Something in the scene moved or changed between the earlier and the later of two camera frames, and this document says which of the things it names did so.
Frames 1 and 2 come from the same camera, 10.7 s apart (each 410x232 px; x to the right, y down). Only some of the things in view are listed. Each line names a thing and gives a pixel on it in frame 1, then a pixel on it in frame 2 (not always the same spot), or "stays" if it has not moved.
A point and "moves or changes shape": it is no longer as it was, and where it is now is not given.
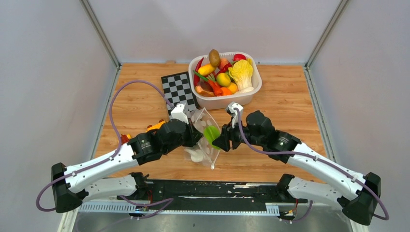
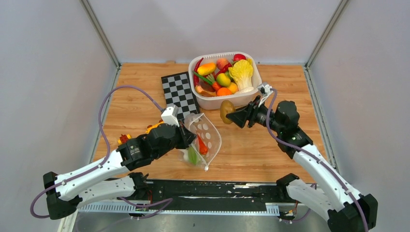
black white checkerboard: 178,89 stays
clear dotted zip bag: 205,151 moves or changes shape
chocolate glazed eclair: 205,89 stays
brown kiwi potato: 214,58 → 227,107
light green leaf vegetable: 211,133 → 192,155
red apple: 239,56 stays
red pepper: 224,68 stays
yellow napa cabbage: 241,72 stays
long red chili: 196,78 stays
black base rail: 209,194 stays
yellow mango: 206,69 stays
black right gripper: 227,135 → 240,118
